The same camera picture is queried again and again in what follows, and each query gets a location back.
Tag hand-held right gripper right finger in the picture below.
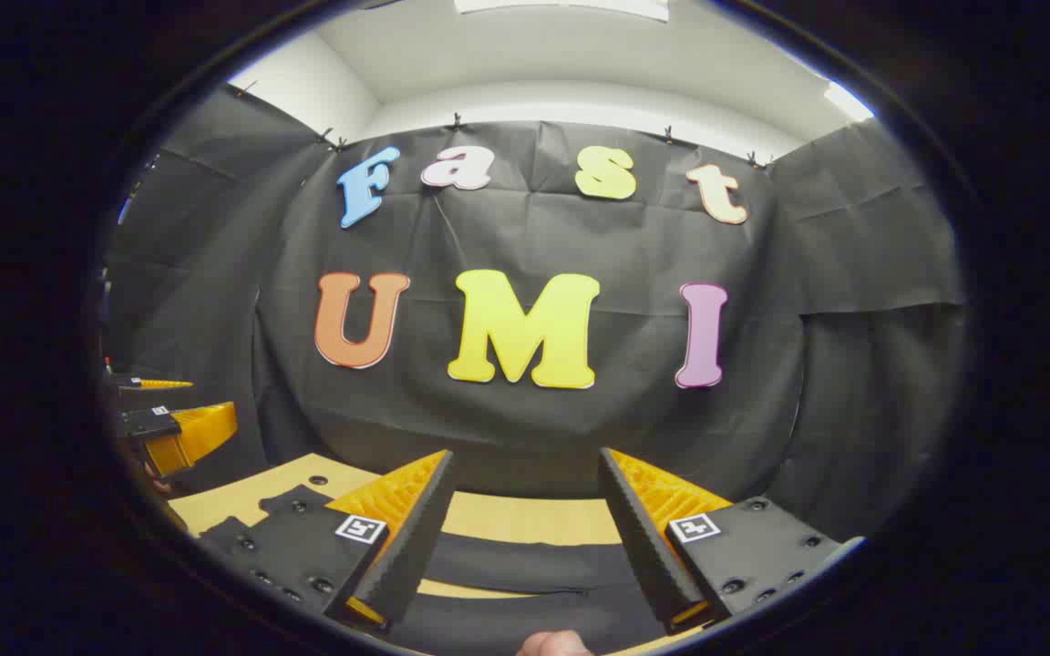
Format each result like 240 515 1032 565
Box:
598 446 849 636

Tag black jeans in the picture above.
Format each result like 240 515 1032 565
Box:
200 486 672 655

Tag black backdrop cloth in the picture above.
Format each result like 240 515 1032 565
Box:
101 87 968 548

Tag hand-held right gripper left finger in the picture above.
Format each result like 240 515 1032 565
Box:
220 448 457 634

